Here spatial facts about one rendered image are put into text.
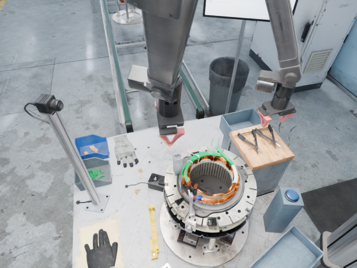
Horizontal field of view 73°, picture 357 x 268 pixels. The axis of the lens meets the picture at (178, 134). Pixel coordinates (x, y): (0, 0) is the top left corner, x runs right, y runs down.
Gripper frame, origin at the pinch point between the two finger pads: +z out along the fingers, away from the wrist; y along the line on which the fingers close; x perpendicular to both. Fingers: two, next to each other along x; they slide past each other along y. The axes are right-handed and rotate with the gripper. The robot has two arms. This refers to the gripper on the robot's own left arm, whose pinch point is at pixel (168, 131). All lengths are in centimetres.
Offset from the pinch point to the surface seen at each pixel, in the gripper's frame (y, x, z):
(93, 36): -345, -71, 164
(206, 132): -40, 30, 55
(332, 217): 1, 130, 125
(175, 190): 9.7, 1.2, 20.3
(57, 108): -7.9, -30.7, -5.5
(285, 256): 34, 32, 24
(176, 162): 3.2, 2.3, 13.3
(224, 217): 21.6, 15.0, 18.7
